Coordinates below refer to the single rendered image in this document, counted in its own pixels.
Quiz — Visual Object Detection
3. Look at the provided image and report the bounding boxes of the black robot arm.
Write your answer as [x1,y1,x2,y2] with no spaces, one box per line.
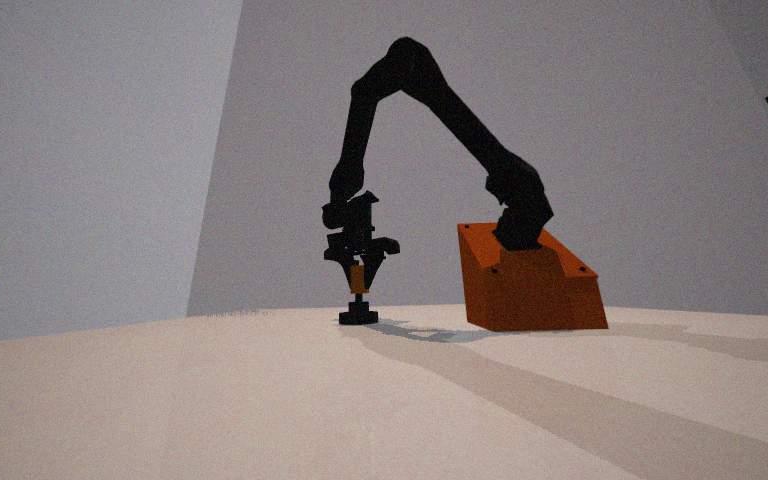
[322,36,554,251]

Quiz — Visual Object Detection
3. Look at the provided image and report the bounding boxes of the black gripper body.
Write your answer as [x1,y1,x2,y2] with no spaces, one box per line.
[324,218,400,261]

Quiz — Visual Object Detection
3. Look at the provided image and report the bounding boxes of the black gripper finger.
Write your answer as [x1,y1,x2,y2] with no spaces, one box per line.
[360,254,386,289]
[334,258,359,289]

